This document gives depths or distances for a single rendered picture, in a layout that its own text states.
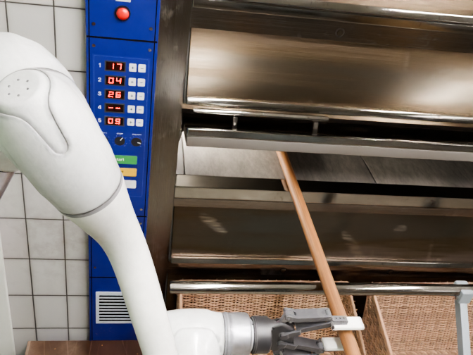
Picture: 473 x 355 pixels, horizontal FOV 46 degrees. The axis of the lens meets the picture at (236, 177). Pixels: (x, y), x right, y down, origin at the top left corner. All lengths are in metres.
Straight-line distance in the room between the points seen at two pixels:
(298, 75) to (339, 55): 0.11
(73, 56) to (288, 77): 0.52
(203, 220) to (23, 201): 0.50
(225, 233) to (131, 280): 0.82
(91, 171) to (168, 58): 0.69
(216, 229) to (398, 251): 0.59
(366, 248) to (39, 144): 1.30
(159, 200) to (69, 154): 0.90
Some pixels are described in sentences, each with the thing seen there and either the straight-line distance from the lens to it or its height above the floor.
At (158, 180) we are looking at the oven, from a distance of 1.54.
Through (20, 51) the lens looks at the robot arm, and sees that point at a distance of 0.82.
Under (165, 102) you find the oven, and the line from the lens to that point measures 1.41.
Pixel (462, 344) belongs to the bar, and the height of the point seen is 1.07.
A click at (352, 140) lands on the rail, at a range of 1.38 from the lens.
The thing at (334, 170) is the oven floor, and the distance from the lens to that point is 1.75.
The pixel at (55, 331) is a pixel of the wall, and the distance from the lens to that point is 1.97.
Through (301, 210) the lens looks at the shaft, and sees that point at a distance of 1.49.
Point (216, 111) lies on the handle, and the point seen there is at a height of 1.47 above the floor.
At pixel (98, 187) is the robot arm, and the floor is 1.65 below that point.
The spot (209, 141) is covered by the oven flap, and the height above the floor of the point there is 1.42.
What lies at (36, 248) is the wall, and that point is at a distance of 1.72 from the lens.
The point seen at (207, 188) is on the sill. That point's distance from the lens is 1.56.
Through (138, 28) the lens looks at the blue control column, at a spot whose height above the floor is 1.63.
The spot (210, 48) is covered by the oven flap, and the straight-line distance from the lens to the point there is 1.38.
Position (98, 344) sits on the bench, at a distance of 1.92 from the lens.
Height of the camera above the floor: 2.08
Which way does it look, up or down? 34 degrees down
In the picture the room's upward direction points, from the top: 9 degrees clockwise
